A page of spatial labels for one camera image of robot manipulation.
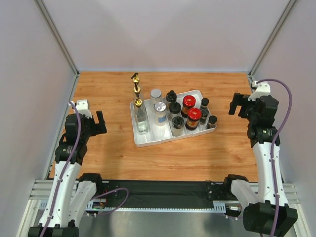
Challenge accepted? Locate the small black lid spice jar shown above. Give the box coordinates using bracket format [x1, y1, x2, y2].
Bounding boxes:
[199, 98, 209, 110]
[199, 108, 209, 125]
[205, 116, 218, 129]

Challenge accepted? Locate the clear glass oil bottle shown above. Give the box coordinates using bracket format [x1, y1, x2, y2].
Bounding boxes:
[133, 98, 149, 134]

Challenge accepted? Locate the red lid sauce jar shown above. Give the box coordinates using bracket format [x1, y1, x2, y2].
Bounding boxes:
[185, 107, 202, 130]
[181, 95, 196, 118]

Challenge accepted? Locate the glass oil bottle dark sauce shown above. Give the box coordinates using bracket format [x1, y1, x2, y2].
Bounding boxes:
[133, 82, 144, 101]

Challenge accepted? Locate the glass oil bottle brown sauce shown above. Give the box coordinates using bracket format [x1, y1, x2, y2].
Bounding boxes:
[131, 73, 140, 85]

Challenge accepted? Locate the salt jar silver lid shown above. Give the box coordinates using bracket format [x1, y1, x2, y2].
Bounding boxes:
[154, 102, 166, 126]

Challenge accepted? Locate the salt jar blue label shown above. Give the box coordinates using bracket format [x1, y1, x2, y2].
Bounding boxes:
[150, 88, 162, 105]

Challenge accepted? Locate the black knob grinder bottle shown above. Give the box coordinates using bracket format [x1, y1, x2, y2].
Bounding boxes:
[168, 102, 181, 121]

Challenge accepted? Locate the white powder jar black lid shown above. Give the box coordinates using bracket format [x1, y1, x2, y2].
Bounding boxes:
[171, 116, 185, 137]

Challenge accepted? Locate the black cap spice bottle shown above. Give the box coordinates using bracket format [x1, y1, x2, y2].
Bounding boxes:
[165, 90, 177, 103]

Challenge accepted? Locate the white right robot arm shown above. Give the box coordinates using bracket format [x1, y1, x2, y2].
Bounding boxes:
[222, 93, 298, 237]

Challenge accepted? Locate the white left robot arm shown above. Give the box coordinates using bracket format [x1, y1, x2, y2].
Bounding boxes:
[28, 109, 107, 237]

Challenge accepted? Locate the white divided organizer tray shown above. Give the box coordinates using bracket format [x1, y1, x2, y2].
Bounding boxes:
[130, 94, 216, 147]

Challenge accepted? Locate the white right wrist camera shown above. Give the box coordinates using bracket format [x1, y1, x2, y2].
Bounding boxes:
[248, 80, 271, 101]

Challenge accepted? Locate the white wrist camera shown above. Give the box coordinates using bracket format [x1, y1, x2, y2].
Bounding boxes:
[68, 99, 93, 119]
[248, 80, 271, 101]

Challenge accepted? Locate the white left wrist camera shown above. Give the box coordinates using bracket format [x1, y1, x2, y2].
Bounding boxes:
[68, 99, 93, 119]

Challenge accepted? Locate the aluminium frame rail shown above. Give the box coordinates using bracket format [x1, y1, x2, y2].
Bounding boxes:
[29, 179, 301, 213]

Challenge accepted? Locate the right aluminium corner post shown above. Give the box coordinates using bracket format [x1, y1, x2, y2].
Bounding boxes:
[248, 0, 298, 79]

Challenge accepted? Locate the aluminium corner post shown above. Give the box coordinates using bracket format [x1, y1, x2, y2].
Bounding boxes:
[248, 0, 298, 79]
[34, 0, 80, 75]

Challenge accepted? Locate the left aluminium corner post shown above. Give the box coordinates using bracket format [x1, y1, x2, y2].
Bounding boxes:
[34, 0, 80, 75]

